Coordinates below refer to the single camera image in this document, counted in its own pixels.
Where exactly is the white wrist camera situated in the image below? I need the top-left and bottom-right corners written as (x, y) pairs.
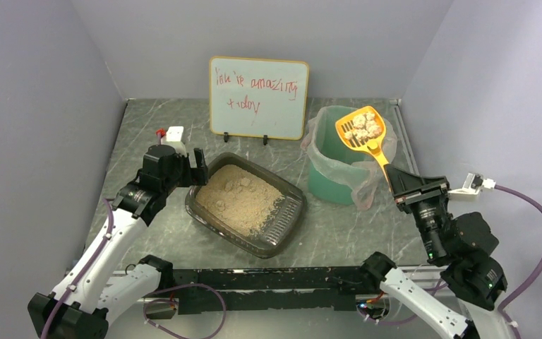
top-left (448, 173), bottom-right (496, 201)
top-left (156, 126), bottom-right (188, 157)

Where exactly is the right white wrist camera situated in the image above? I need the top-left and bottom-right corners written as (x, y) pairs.
top-left (448, 173), bottom-right (496, 201)

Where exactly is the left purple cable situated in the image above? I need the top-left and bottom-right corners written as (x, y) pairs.
top-left (39, 198), bottom-right (115, 339)

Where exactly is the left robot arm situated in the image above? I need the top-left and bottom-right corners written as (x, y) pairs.
top-left (28, 143), bottom-right (209, 338)

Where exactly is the dark grey litter box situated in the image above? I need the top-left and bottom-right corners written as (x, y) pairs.
top-left (185, 153), bottom-right (307, 259)

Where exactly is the beige cat litter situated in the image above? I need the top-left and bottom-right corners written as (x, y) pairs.
top-left (195, 165), bottom-right (284, 236)

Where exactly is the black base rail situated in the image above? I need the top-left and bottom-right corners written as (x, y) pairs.
top-left (145, 254), bottom-right (394, 316)

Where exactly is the whiteboard with red writing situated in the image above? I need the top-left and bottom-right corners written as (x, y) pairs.
top-left (209, 56), bottom-right (309, 141)

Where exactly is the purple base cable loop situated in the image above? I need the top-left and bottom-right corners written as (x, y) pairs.
top-left (143, 282), bottom-right (229, 339)

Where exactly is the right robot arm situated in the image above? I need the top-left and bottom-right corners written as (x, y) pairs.
top-left (359, 164), bottom-right (515, 338)

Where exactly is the translucent pink bin liner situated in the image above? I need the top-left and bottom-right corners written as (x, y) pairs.
top-left (300, 105), bottom-right (399, 211)

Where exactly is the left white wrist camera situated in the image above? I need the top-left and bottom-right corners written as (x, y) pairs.
top-left (156, 126), bottom-right (188, 157)

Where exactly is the yellow litter scoop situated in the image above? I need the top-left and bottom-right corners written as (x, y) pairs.
top-left (335, 106), bottom-right (390, 186)

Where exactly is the green trash bin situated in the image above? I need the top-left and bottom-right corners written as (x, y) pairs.
top-left (307, 105), bottom-right (391, 207)

